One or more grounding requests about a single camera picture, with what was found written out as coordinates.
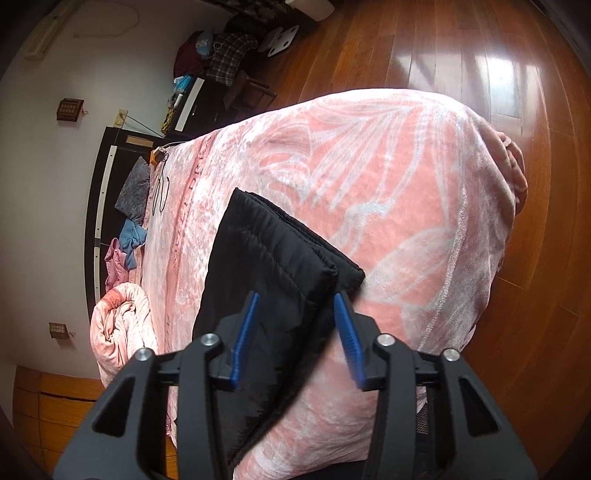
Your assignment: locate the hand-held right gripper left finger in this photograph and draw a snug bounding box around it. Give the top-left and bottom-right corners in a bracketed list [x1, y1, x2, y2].
[54, 292, 262, 480]

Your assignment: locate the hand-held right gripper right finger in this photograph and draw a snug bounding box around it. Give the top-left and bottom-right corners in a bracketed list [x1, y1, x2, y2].
[333, 291, 539, 480]

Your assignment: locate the black jacket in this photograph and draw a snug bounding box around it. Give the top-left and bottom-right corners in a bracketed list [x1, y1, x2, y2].
[191, 187, 366, 470]

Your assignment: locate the folded pink quilt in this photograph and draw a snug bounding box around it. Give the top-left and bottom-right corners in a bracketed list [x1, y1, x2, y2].
[90, 282, 160, 388]

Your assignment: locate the bed with pink sheet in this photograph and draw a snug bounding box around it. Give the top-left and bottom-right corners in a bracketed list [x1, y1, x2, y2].
[139, 88, 529, 480]

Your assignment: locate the mauve pink cloth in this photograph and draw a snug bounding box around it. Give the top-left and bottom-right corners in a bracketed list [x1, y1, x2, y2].
[104, 237, 139, 289]

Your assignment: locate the blue cloth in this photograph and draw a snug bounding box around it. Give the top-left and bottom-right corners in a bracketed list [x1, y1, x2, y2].
[117, 219, 148, 271]

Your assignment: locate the grey pillow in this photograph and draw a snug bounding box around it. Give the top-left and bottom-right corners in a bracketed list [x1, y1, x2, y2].
[115, 156, 152, 222]

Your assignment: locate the wooden wardrobe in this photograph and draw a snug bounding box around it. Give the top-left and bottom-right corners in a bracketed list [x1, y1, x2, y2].
[11, 364, 178, 480]

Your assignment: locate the dark wooden headboard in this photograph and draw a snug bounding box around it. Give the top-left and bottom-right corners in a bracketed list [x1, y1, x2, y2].
[83, 126, 162, 319]

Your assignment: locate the black nightstand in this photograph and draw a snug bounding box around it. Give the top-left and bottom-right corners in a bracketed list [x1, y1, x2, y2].
[161, 76, 241, 139]

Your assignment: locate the dark wooden chair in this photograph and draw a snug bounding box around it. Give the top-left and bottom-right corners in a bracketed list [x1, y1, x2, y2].
[224, 71, 278, 114]

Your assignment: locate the plaid cloth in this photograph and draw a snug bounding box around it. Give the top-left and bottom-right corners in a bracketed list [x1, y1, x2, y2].
[205, 32, 259, 86]

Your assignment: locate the maroon clothing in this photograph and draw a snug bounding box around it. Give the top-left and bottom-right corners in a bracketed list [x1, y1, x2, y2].
[173, 32, 208, 79]

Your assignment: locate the white bathroom scale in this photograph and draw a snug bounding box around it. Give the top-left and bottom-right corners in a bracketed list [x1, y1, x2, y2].
[257, 25, 301, 58]

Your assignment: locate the light blue bag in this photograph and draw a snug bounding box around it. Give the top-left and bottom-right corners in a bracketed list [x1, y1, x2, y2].
[196, 28, 218, 58]

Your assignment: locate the white trash bin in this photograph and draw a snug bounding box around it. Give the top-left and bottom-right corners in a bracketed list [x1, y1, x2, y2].
[284, 0, 335, 20]

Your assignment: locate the dark patterned curtain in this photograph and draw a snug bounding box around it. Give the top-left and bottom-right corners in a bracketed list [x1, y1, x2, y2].
[222, 0, 289, 28]

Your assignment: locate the beige air conditioner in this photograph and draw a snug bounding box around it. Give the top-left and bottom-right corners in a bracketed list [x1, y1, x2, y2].
[23, 11, 77, 61]

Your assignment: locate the black cable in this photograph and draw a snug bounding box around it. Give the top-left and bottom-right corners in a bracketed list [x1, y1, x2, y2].
[150, 152, 172, 214]

